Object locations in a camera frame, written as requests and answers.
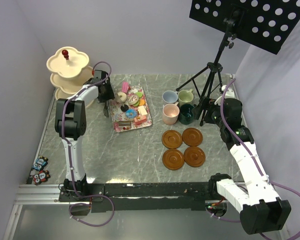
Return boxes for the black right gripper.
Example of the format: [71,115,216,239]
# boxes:
[191,96,227,128]

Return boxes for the metal serving tongs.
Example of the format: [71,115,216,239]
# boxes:
[103,101,109,118]

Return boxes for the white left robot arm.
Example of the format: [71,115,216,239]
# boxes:
[54,70,110,201]

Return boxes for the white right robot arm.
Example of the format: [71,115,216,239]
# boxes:
[199,85,291,235]

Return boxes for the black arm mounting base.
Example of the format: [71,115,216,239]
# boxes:
[58,182,233,214]

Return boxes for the white toy donut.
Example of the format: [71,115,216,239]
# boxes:
[115,91,127,104]

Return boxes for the pink toy popsicle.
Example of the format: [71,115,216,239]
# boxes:
[121,81,130,94]

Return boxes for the dark green mug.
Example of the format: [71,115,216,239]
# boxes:
[178,103,195,125]

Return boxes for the black toy cookie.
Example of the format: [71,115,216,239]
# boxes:
[120,104,129,113]

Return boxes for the light green mug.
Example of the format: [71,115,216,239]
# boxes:
[178,89,194,107]

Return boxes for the floral serving tray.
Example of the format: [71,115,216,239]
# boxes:
[109,86,153,133]

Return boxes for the brown wooden coaster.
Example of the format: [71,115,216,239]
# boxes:
[162,149,185,171]
[161,130,183,149]
[183,146,206,168]
[182,127,203,147]

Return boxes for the blue frosted toy donut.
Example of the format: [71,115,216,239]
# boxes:
[125,108,138,121]

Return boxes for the green toy macaron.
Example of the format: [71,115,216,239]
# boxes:
[135,91,143,99]

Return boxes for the chocolate layer toy cake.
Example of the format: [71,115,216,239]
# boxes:
[117,121,131,128]

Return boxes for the orange toy macaron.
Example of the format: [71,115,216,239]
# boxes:
[139,99,146,106]

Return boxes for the pink mug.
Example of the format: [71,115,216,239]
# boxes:
[162,102,180,125]

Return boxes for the cream toy wafer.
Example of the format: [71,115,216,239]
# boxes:
[138,105,148,116]

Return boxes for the cream three-tier dessert stand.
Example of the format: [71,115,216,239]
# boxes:
[46,46,93,100]

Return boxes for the light blue mug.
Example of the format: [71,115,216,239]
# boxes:
[162,90,178,106]

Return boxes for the pink toy cake slice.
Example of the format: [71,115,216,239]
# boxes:
[134,115,147,126]

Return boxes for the black perforated calibration board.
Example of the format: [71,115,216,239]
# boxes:
[189,0,300,55]

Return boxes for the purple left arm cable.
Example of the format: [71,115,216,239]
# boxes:
[61,61,115,228]

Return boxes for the aluminium frame rail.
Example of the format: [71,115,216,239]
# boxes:
[3,184,60,240]

